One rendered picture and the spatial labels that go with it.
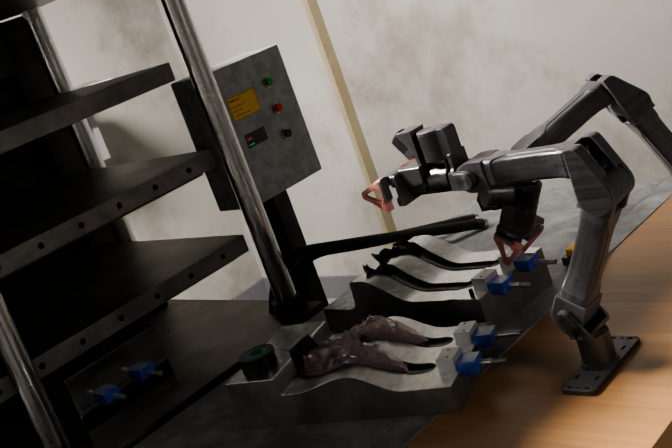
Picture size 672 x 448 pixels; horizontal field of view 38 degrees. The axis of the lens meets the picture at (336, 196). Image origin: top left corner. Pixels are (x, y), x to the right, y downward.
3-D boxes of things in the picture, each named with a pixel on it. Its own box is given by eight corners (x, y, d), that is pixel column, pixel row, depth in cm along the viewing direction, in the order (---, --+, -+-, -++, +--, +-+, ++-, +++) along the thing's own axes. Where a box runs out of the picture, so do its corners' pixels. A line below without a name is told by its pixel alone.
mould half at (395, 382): (497, 344, 206) (481, 297, 203) (459, 412, 184) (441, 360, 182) (298, 367, 231) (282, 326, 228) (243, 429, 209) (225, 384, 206)
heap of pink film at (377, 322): (433, 334, 207) (421, 300, 206) (403, 377, 193) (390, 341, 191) (328, 347, 220) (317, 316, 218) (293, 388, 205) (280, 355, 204)
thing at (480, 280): (539, 290, 209) (532, 267, 208) (527, 301, 206) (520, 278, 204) (490, 290, 218) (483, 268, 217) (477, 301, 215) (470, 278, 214)
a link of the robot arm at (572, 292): (548, 323, 182) (584, 174, 164) (565, 306, 187) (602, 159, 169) (578, 338, 179) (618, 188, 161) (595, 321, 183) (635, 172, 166)
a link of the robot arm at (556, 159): (447, 167, 181) (595, 146, 159) (473, 149, 187) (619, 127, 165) (468, 228, 184) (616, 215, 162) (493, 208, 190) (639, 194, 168)
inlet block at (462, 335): (528, 338, 197) (520, 314, 196) (521, 350, 193) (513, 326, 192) (467, 345, 204) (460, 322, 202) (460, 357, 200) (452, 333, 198)
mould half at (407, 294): (552, 281, 227) (535, 228, 224) (491, 337, 210) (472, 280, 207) (393, 283, 263) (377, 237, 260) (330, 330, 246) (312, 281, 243)
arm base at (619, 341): (547, 355, 176) (582, 357, 171) (598, 303, 190) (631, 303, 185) (560, 394, 178) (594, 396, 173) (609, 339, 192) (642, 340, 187)
